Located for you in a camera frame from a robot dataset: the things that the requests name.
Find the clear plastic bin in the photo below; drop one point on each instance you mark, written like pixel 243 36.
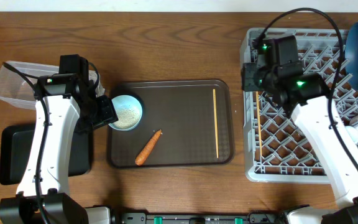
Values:
pixel 14 84

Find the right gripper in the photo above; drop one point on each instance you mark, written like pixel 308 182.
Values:
pixel 247 72

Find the dark brown serving tray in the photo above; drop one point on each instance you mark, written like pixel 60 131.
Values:
pixel 183 110

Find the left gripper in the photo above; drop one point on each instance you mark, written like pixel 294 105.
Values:
pixel 109 116

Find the wooden chopstick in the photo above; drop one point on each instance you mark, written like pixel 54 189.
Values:
pixel 258 124
pixel 215 124

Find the black bin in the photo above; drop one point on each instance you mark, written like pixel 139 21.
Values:
pixel 16 142

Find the orange carrot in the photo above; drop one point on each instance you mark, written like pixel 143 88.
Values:
pixel 148 148

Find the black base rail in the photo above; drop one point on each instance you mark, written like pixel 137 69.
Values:
pixel 197 218

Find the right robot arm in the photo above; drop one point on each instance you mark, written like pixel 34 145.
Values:
pixel 309 102

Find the light blue bowl with rice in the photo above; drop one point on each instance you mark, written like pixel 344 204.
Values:
pixel 129 112

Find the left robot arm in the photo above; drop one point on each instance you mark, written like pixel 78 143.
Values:
pixel 43 195

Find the small light blue cup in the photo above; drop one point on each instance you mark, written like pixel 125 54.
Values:
pixel 353 133

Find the grey dishwasher rack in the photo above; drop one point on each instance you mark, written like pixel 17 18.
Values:
pixel 286 154

